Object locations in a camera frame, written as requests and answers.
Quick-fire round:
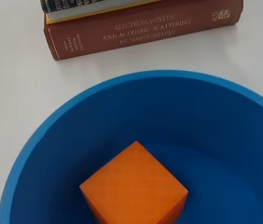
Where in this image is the orange cube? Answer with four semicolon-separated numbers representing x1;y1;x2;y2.
78;140;189;224

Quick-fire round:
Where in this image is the blue round tub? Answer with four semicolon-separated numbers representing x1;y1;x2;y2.
0;69;263;224

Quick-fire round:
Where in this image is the red-brown hardcover book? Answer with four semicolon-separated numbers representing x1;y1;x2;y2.
43;0;244;62

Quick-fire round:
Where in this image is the yellow book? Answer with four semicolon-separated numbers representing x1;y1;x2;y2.
45;0;161;25

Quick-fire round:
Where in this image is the dark patterned book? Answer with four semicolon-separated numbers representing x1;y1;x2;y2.
39;0;133;14

